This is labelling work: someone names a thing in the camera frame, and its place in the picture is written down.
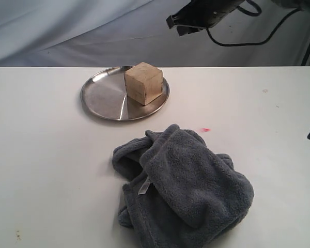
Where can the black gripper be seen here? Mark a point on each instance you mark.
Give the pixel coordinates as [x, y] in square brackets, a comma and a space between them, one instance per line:
[200, 15]

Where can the wooden cube block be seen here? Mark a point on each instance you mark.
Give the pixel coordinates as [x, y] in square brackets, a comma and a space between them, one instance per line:
[143, 83]

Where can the grey fluffy towel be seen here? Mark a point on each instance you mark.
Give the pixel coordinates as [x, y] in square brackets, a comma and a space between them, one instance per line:
[178, 192]

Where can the round stainless steel plate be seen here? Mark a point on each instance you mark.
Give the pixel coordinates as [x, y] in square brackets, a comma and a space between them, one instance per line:
[104, 96]

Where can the grey backdrop cloth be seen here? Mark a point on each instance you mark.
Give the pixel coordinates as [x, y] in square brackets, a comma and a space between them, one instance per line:
[119, 33]

